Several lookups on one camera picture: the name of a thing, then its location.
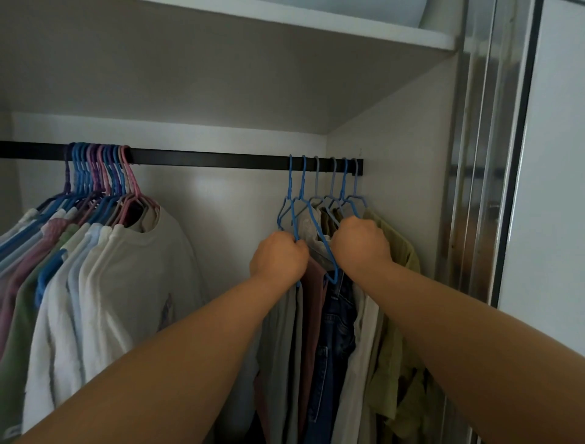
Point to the person's left forearm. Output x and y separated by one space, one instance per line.
173 366

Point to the bunch of coloured hangers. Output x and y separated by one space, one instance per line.
93 176

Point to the person's right forearm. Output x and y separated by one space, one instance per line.
466 356

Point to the dark blue denim jeans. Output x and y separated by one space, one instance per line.
333 338

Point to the grey plastic hanger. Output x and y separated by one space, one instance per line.
316 183
333 183

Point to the white sliding door panel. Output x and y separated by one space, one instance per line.
553 183

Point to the white wardrobe shelf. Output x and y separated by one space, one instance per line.
219 68

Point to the grey hanging garment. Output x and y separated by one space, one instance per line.
281 347

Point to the dusty pink hanging garment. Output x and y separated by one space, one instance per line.
311 311

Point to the black closet rod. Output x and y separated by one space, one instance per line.
205 159

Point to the person's left hand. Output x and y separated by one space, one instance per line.
279 258

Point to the silver sliding door frame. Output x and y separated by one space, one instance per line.
480 183

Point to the person's left fingers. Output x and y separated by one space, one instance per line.
296 251

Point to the white hanging garment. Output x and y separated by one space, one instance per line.
359 366

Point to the person's right fingers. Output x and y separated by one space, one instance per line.
342 240

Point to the beige hanging shirt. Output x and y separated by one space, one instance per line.
315 235

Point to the olive green shirt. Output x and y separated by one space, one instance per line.
393 366

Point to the blue plastic hanger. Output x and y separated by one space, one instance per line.
289 183
322 242
355 183
343 180

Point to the row of hanging shirts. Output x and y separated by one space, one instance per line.
123 283

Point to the person's right hand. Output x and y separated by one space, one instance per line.
361 247

